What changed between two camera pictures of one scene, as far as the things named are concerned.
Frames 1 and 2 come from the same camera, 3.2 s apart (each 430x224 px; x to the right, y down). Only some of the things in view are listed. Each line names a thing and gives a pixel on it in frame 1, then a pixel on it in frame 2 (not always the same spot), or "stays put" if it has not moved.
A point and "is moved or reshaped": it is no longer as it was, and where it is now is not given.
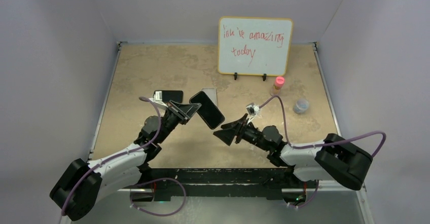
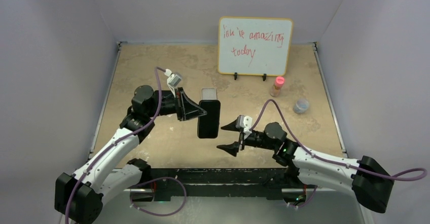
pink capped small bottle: x=276 y=88 stays put
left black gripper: x=182 y=112 to x=188 y=109
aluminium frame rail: x=338 y=205 stays put
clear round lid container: x=301 y=106 stays put
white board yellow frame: x=254 y=45 stays put
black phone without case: x=208 y=111 is moved or reshaped
